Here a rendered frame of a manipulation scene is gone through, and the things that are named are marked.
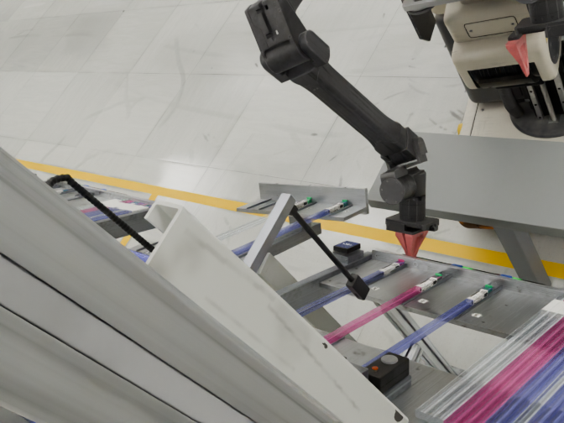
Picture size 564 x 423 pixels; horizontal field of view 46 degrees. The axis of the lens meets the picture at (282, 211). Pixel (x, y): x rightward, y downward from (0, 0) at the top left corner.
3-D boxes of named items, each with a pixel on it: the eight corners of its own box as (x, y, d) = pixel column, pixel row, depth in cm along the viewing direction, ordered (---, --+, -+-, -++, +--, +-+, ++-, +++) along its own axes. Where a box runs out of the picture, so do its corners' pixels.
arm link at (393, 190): (423, 134, 143) (389, 145, 148) (398, 142, 134) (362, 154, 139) (439, 188, 144) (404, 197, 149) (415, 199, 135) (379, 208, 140)
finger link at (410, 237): (412, 268, 145) (413, 226, 143) (384, 261, 150) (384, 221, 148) (429, 259, 150) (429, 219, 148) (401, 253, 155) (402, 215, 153)
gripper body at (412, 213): (424, 233, 142) (425, 200, 140) (383, 226, 149) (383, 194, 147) (440, 227, 146) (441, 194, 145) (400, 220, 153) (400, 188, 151)
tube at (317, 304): (399, 264, 149) (399, 260, 148) (404, 266, 148) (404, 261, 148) (234, 345, 113) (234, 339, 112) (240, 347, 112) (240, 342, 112)
